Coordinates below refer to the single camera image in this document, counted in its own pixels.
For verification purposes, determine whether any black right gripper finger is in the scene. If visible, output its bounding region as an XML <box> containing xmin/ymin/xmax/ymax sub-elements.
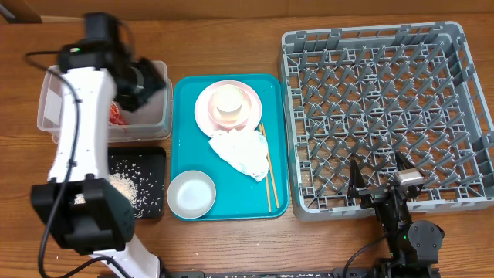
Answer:
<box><xmin>394</xmin><ymin>151</ymin><xmax>416</xmax><ymax>171</ymax></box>
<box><xmin>347</xmin><ymin>158</ymin><xmax>365</xmax><ymax>193</ymax></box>

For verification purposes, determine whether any red wrapper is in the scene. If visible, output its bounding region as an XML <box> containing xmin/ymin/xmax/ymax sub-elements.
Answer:
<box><xmin>109</xmin><ymin>102</ymin><xmax>127</xmax><ymax>125</ymax></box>

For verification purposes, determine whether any pile of rice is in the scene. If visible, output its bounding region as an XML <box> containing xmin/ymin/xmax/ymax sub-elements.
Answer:
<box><xmin>73</xmin><ymin>160</ymin><xmax>163</xmax><ymax>219</ymax></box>

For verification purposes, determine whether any white napkin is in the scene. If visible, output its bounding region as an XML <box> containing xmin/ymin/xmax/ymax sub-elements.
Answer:
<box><xmin>208</xmin><ymin>129</ymin><xmax>269</xmax><ymax>182</ymax></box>

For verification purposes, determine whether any grey small bowl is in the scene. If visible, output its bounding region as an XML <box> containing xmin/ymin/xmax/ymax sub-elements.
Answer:
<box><xmin>167</xmin><ymin>171</ymin><xmax>216</xmax><ymax>219</ymax></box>

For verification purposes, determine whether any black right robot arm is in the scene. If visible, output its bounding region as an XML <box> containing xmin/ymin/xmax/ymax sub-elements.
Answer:
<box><xmin>341</xmin><ymin>151</ymin><xmax>445</xmax><ymax>277</ymax></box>

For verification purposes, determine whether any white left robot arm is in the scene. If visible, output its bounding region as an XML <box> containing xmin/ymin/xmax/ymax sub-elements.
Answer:
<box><xmin>30</xmin><ymin>12</ymin><xmax>167</xmax><ymax>277</ymax></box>

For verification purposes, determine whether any grey dishwasher rack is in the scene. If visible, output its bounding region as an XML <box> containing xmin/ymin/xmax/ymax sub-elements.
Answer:
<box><xmin>280</xmin><ymin>21</ymin><xmax>493</xmax><ymax>222</ymax></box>

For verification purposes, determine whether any clear plastic bin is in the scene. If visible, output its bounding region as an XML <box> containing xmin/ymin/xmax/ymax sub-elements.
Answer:
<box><xmin>37</xmin><ymin>61</ymin><xmax>173</xmax><ymax>147</ymax></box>

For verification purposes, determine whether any pink plate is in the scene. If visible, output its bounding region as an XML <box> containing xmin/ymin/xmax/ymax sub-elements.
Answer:
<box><xmin>195</xmin><ymin>80</ymin><xmax>262</xmax><ymax>137</ymax></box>

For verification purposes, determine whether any black tray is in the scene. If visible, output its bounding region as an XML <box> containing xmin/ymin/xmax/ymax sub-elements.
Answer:
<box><xmin>108</xmin><ymin>147</ymin><xmax>166</xmax><ymax>219</ymax></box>

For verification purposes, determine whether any white paper cup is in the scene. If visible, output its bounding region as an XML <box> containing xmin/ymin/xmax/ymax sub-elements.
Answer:
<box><xmin>213</xmin><ymin>84</ymin><xmax>244</xmax><ymax>120</ymax></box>

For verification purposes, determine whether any teal plastic tray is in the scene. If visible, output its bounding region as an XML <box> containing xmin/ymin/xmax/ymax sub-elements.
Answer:
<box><xmin>171</xmin><ymin>73</ymin><xmax>289</xmax><ymax>221</ymax></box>

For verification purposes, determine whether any pink small bowl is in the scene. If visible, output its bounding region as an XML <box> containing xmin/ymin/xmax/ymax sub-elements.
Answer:
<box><xmin>208</xmin><ymin>92</ymin><xmax>252</xmax><ymax>128</ymax></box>

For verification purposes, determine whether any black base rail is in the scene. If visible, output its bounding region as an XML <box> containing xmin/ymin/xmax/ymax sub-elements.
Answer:
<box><xmin>167</xmin><ymin>268</ymin><xmax>441</xmax><ymax>278</ymax></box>

